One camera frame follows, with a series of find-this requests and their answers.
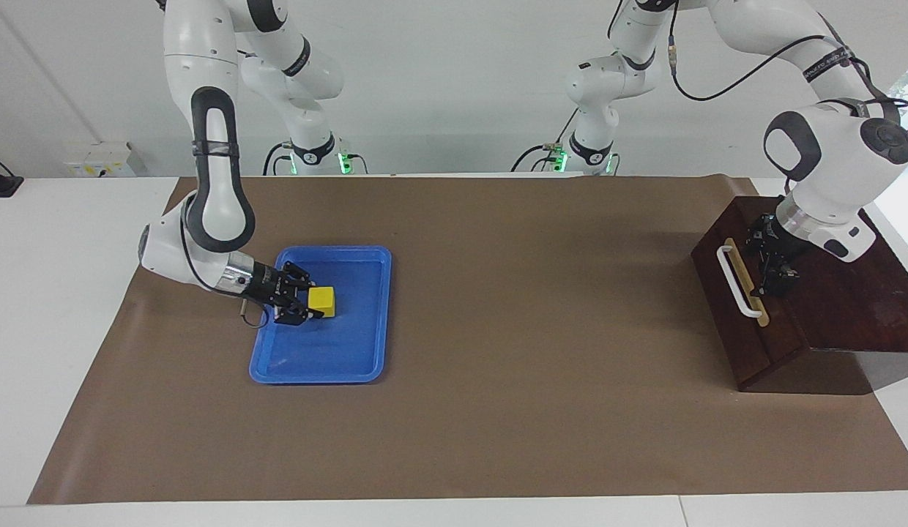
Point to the blue plastic tray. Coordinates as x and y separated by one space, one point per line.
351 351

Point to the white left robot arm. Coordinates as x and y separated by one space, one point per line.
827 161

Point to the yellow cube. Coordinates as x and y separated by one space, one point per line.
322 301

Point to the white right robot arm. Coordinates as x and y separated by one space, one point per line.
220 205

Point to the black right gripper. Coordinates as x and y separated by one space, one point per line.
267 285

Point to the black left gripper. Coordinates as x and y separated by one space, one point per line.
780 241

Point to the brown table mat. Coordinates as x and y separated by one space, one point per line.
498 410

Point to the dark wooden drawer cabinet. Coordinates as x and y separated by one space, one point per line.
857 307

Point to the white wall socket box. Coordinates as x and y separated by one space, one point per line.
95 161

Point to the black desk mount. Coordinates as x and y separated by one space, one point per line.
0 187

